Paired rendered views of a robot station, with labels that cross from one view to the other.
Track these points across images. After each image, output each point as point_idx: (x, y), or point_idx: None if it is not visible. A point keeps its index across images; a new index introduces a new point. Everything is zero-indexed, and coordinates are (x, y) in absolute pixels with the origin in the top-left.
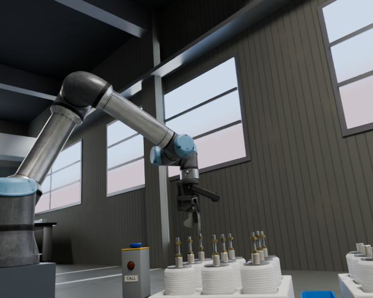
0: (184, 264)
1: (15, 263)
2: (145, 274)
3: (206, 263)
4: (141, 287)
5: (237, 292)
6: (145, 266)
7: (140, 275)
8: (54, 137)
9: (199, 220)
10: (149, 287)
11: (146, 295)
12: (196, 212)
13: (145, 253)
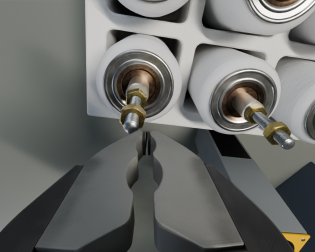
0: (268, 116)
1: None
2: (251, 183)
3: (176, 61)
4: (261, 171)
5: None
6: (257, 194)
7: (273, 187)
8: None
9: (120, 173)
10: (228, 164)
11: (237, 158)
12: (277, 233)
13: (273, 219)
